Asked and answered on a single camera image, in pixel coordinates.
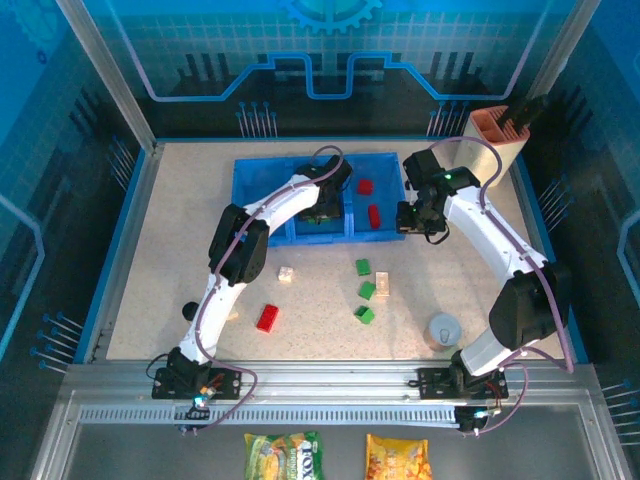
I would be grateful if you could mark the small red lego brick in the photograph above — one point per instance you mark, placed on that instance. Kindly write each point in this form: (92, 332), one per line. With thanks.
(365, 186)

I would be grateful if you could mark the long red lego brick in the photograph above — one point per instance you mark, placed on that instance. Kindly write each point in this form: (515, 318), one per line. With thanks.
(374, 216)
(268, 317)

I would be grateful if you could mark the small green lego brick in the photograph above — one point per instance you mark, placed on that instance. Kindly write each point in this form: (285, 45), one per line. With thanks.
(364, 314)
(367, 290)
(363, 266)

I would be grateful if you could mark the small tan lego brick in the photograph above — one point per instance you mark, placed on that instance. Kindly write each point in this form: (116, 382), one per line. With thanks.
(285, 274)

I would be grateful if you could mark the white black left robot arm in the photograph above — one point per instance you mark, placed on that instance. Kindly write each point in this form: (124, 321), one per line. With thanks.
(215, 300)

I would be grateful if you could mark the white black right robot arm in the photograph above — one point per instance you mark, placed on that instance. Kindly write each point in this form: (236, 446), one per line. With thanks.
(480, 225)

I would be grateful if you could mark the blue divided plastic bin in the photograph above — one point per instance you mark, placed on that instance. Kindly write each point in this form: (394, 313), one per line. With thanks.
(260, 175)

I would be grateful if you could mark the cream holder with pink rim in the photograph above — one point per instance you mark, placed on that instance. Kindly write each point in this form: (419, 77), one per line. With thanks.
(510, 150)

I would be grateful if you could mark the black tool in holder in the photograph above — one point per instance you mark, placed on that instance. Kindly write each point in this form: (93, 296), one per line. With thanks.
(520, 115)

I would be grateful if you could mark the tin can with pull tab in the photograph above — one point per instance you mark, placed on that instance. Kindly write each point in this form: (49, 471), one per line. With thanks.
(444, 332)

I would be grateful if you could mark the spice jar with black lid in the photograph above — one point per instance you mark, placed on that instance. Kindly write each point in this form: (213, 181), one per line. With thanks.
(190, 311)

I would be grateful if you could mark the black connector box with LED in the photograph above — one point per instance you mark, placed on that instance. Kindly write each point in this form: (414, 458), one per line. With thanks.
(199, 407)
(472, 417)

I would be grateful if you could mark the green snack bag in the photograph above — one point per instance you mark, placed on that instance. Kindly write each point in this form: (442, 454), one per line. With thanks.
(282, 457)

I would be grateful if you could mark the yellow snack bag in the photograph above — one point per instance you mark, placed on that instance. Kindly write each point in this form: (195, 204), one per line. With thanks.
(397, 457)

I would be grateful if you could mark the aluminium frame post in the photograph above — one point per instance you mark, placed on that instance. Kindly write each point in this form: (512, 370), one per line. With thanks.
(107, 70)
(565, 45)

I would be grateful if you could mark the aluminium frame rail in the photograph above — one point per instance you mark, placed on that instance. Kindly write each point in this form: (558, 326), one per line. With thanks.
(325, 375)

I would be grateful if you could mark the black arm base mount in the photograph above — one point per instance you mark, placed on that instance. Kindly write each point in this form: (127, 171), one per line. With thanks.
(435, 382)
(230, 382)

